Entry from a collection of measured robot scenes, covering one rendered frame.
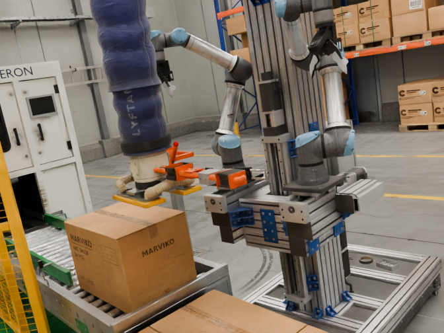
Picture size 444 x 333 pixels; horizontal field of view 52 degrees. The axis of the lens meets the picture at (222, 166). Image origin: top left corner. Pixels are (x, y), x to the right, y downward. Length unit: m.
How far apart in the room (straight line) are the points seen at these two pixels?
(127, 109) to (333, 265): 1.43
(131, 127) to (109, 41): 0.36
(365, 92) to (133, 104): 9.04
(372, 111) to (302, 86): 8.40
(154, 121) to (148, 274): 0.75
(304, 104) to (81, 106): 10.00
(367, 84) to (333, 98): 8.54
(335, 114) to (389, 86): 8.45
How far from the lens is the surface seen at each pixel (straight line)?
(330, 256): 2.62
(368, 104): 10.73
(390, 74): 10.51
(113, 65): 1.97
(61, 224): 4.08
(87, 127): 12.07
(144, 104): 1.97
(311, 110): 2.40
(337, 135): 2.09
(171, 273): 2.35
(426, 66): 10.24
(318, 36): 1.79
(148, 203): 1.92
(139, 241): 2.21
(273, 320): 2.05
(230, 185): 1.54
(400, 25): 8.99
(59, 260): 3.40
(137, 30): 1.98
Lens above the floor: 1.60
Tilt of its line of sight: 11 degrees down
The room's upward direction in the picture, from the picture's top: 10 degrees counter-clockwise
